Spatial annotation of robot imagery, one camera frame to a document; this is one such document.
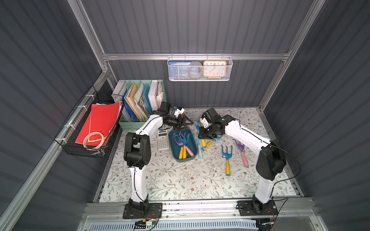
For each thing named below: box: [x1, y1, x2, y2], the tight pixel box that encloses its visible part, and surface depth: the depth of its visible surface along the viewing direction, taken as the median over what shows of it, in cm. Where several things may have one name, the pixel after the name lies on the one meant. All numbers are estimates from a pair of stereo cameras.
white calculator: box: [157, 129, 170, 151], surface depth 101 cm
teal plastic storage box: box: [168, 128, 199, 163], surface depth 98 cm
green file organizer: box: [112, 79, 168, 130], surface depth 101 cm
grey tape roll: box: [188, 61, 204, 79], surface depth 89 cm
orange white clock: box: [203, 60, 227, 79], surface depth 90 cm
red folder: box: [75, 101, 121, 149], surface depth 73 cm
